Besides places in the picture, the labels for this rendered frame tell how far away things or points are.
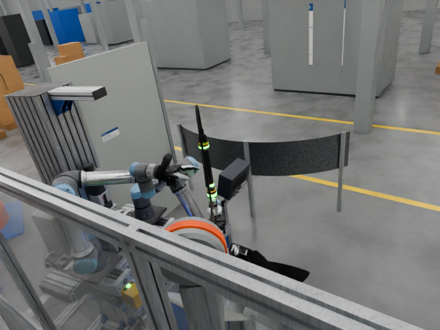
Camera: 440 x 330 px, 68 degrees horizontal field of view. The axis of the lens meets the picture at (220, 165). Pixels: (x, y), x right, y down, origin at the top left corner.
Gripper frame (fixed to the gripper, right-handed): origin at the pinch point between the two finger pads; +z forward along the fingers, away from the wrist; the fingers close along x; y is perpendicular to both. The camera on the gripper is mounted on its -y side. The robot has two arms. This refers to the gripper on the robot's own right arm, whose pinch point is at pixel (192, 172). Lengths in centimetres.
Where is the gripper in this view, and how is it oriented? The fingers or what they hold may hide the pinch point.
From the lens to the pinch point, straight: 151.7
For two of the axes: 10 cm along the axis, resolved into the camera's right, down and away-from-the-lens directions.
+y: 1.3, 8.7, 4.8
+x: -4.0, 4.9, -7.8
